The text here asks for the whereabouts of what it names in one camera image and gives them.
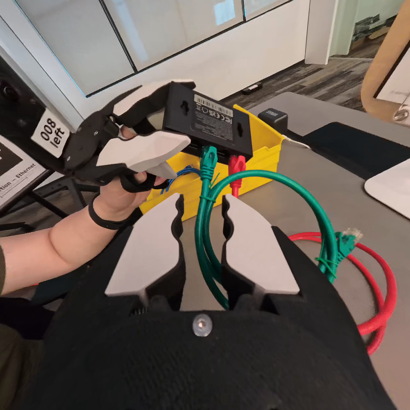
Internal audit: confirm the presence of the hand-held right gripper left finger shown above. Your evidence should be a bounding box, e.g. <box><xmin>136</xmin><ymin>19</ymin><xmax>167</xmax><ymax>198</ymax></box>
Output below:
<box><xmin>105</xmin><ymin>193</ymin><xmax>186</xmax><ymax>307</ymax></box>

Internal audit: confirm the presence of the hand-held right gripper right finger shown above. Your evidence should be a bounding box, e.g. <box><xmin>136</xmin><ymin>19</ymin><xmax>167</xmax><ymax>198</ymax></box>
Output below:
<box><xmin>222</xmin><ymin>194</ymin><xmax>301</xmax><ymax>305</ymax></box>

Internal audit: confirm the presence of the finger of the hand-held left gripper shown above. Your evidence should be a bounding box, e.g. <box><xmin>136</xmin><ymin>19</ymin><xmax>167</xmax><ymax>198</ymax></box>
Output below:
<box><xmin>96</xmin><ymin>131</ymin><xmax>192</xmax><ymax>180</ymax></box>
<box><xmin>112</xmin><ymin>79</ymin><xmax>196</xmax><ymax>136</ymax></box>

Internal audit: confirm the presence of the blue ethernet cable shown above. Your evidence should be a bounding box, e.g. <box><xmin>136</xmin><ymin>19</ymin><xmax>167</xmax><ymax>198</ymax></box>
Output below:
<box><xmin>160</xmin><ymin>165</ymin><xmax>202</xmax><ymax>194</ymax></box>

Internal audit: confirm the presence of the black network switch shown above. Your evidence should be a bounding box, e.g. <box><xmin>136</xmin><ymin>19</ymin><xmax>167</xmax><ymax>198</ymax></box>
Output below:
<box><xmin>163</xmin><ymin>83</ymin><xmax>253</xmax><ymax>161</ymax></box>

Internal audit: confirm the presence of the green ethernet cable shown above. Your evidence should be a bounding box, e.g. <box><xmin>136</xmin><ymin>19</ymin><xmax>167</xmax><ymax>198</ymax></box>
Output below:
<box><xmin>195</xmin><ymin>146</ymin><xmax>364</xmax><ymax>309</ymax></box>

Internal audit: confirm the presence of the yellow plastic bin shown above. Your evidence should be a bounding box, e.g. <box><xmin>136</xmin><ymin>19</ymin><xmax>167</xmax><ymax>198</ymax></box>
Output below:
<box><xmin>139</xmin><ymin>104</ymin><xmax>285</xmax><ymax>221</ymax></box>

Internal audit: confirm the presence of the red ethernet cable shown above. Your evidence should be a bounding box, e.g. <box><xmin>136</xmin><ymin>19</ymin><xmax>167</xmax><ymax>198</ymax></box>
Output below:
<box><xmin>228</xmin><ymin>155</ymin><xmax>398</xmax><ymax>356</ymax></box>

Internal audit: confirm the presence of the person's left forearm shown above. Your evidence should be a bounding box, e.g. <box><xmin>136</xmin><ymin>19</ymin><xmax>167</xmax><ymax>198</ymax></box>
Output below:
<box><xmin>0</xmin><ymin>205</ymin><xmax>116</xmax><ymax>295</ymax></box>

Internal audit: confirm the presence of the person's left hand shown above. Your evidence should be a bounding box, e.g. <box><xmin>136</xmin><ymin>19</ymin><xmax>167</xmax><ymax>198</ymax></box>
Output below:
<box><xmin>93</xmin><ymin>171</ymin><xmax>167</xmax><ymax>222</ymax></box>

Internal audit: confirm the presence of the framed marker sign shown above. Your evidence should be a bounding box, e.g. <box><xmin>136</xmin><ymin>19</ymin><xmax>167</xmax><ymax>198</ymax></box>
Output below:
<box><xmin>0</xmin><ymin>135</ymin><xmax>97</xmax><ymax>231</ymax></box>

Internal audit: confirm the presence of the large window with blind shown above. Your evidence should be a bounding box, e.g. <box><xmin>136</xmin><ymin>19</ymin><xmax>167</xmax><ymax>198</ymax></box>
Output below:
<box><xmin>14</xmin><ymin>0</ymin><xmax>292</xmax><ymax>97</ymax></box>

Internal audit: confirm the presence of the black power adapter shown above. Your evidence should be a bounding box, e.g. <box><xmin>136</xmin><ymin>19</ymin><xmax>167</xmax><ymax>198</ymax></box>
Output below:
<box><xmin>258</xmin><ymin>108</ymin><xmax>288</xmax><ymax>132</ymax></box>

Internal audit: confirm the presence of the black flat panel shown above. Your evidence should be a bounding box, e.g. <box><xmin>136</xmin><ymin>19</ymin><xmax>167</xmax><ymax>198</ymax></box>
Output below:
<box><xmin>285</xmin><ymin>122</ymin><xmax>410</xmax><ymax>180</ymax></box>

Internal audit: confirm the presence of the black wrist strap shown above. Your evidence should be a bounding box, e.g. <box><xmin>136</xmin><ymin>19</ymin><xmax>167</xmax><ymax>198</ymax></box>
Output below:
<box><xmin>88</xmin><ymin>197</ymin><xmax>129</xmax><ymax>230</ymax></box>

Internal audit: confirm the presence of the white adapter cable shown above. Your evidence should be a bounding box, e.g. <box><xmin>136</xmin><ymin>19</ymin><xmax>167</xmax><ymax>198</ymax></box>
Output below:
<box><xmin>282</xmin><ymin>135</ymin><xmax>311</xmax><ymax>149</ymax></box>

